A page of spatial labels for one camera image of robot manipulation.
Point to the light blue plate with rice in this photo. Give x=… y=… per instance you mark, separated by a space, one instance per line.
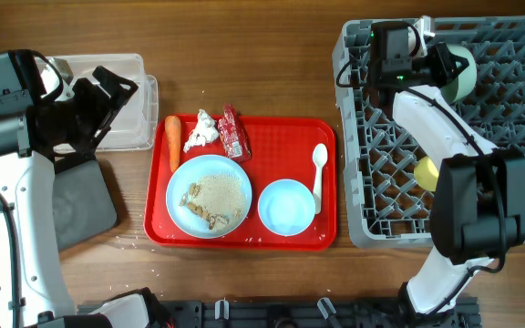
x=209 y=196

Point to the black bin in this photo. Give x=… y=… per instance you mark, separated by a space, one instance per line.
x=53 y=206

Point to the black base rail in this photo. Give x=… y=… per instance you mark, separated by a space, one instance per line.
x=325 y=312

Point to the yellow plastic cup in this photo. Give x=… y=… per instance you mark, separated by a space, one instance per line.
x=426 y=174

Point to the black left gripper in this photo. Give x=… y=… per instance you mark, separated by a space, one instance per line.
x=111 y=83

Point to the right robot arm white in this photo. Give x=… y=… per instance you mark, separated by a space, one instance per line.
x=478 y=211

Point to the clear plastic bin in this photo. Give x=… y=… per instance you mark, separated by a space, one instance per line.
x=135 y=125

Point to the red snack wrapper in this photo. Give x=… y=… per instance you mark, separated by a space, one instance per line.
x=233 y=135

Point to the grey dishwasher rack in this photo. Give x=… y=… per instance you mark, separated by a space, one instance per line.
x=385 y=206

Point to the white plastic spoon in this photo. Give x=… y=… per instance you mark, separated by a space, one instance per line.
x=319 y=158

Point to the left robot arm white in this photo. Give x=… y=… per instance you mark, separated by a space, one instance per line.
x=33 y=121

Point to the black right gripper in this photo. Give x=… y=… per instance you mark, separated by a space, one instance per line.
x=441 y=64

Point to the crumpled white tissue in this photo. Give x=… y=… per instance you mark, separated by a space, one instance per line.
x=205 y=131

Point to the orange carrot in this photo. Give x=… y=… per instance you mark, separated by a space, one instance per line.
x=173 y=135

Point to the mint green bowl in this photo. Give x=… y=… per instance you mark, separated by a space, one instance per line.
x=466 y=80

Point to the light blue bowl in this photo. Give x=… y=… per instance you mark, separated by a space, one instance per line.
x=286 y=207

